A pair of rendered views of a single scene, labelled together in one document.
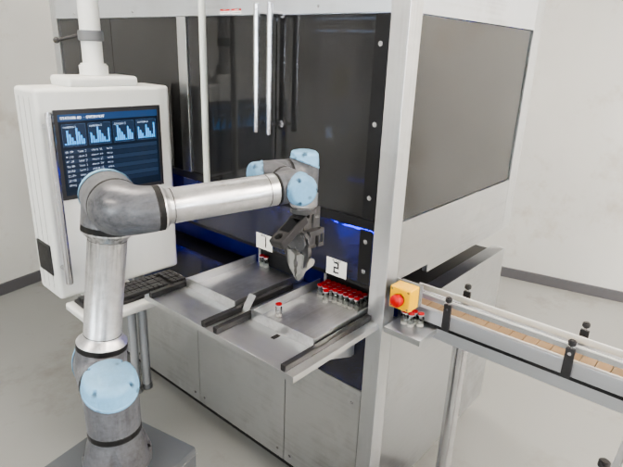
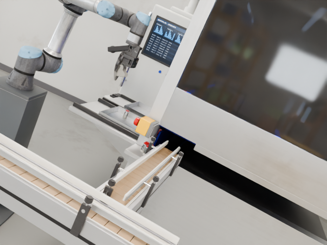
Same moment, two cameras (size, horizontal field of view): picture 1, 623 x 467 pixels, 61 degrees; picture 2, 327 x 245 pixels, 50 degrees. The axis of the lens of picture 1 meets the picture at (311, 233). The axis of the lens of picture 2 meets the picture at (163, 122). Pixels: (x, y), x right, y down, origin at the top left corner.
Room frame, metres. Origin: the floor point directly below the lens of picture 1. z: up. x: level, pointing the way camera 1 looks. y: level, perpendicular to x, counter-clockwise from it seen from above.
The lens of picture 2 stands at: (0.76, -1.68, 1.44)
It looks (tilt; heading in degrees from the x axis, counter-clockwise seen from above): 14 degrees down; 61
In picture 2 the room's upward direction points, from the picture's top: 25 degrees clockwise
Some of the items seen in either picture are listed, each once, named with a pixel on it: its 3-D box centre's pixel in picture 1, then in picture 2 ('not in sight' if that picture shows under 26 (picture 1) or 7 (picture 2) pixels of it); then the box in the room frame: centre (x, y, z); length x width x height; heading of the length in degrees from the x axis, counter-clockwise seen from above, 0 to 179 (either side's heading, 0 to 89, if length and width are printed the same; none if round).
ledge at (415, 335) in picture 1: (413, 328); (142, 154); (1.48, -0.33, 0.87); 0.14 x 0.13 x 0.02; 140
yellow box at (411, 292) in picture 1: (405, 295); (146, 126); (1.46, -0.30, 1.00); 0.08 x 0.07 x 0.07; 140
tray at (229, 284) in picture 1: (246, 279); (154, 117); (1.75, 0.23, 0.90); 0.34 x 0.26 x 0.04; 140
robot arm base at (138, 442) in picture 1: (116, 441); (22, 77); (0.96, 0.43, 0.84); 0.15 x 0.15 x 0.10
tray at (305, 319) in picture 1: (316, 309); (135, 125); (1.53, -0.03, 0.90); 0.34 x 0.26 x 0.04; 140
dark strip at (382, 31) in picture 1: (372, 159); not in sight; (1.53, -0.17, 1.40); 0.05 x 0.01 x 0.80; 50
